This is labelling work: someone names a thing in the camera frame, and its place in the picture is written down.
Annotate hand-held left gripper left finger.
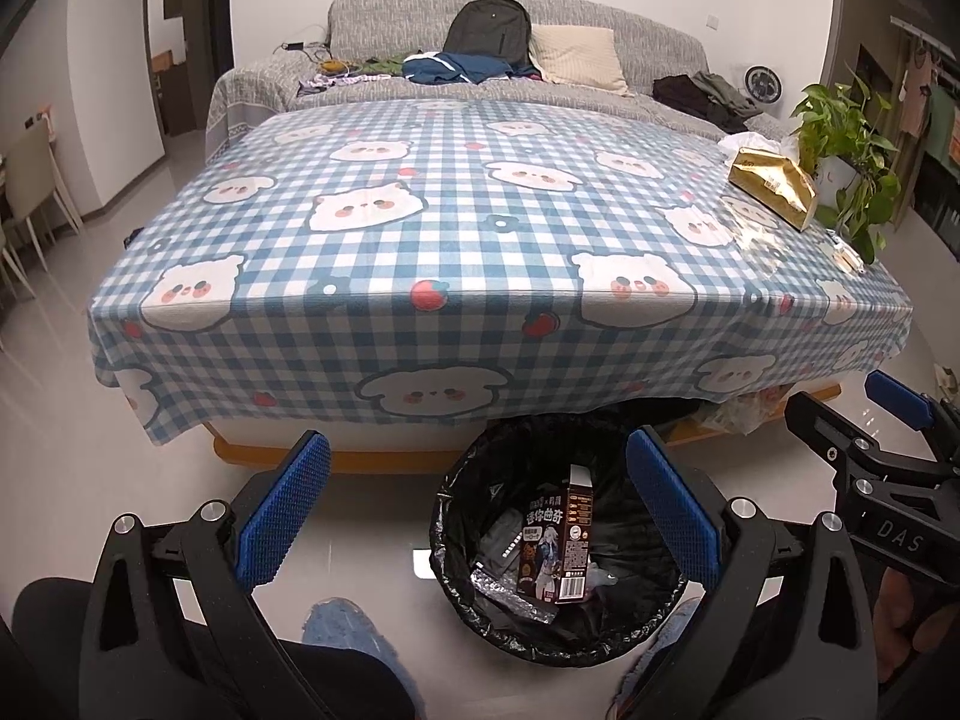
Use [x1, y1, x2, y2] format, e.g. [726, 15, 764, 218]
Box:
[79, 430, 332, 720]

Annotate beige dining chair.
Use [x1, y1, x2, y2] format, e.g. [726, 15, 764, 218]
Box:
[0, 229, 38, 301]
[4, 122, 82, 252]

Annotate blue checked printed tablecloth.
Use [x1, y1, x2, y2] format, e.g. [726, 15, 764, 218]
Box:
[88, 101, 914, 449]

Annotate clothes drying rack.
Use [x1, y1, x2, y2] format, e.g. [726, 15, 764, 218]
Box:
[891, 15, 960, 53]

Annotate brown cookie box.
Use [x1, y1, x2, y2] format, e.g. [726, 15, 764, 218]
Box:
[517, 463, 597, 605]

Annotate small clear container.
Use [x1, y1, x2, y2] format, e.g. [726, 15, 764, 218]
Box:
[829, 235, 865, 275]

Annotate beige pillow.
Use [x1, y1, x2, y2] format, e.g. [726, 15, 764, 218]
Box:
[529, 25, 631, 97]

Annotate black charger cable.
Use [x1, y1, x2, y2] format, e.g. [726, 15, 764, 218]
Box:
[274, 37, 335, 65]

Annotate peach hanging shirt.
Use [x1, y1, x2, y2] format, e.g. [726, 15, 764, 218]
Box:
[900, 64, 931, 137]

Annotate grey sofa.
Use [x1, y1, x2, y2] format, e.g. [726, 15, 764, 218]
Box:
[206, 0, 788, 158]

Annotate person's left leg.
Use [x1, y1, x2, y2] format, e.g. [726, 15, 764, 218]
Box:
[11, 577, 417, 720]

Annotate black clothes pile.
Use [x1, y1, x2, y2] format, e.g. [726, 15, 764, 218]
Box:
[652, 75, 713, 117]

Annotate mixed coloured clothes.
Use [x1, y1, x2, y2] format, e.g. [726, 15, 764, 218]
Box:
[300, 52, 410, 95]

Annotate low wooden table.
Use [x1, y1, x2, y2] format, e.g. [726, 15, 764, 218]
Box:
[202, 382, 845, 475]

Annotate clear crumpled plastic bag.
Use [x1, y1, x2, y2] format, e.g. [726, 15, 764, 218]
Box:
[697, 390, 785, 437]

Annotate wooden side cabinet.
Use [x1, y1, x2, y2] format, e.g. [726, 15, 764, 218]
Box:
[148, 49, 188, 137]

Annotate blue jacket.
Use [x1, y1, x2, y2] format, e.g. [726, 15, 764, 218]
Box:
[403, 51, 518, 85]

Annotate olive green garment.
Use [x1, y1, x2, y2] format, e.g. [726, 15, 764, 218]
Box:
[690, 71, 762, 132]

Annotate blue fuzzy left slipper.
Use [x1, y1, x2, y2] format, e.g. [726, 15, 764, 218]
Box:
[304, 598, 376, 646]

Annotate person's right hand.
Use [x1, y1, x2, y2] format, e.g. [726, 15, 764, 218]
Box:
[877, 566, 950, 683]

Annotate trash bin with black liner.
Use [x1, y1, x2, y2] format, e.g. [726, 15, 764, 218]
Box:
[429, 414, 687, 667]

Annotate small round fan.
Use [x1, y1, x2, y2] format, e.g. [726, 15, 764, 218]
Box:
[742, 64, 785, 102]

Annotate green hanging garment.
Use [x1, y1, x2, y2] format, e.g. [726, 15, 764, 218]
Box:
[926, 82, 960, 166]

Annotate black backpack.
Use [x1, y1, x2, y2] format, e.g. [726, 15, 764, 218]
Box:
[442, 0, 533, 61]

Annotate gold tissue box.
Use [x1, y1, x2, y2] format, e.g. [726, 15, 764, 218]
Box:
[720, 131, 818, 232]

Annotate potted green plant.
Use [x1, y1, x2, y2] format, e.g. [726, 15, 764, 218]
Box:
[791, 64, 905, 263]

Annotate black snack packet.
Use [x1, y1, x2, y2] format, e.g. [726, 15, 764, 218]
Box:
[476, 508, 526, 578]

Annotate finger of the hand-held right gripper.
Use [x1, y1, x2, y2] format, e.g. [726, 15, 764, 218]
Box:
[785, 390, 960, 500]
[865, 371, 960, 458]

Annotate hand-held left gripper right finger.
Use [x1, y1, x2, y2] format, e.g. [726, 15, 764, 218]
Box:
[626, 426, 878, 720]

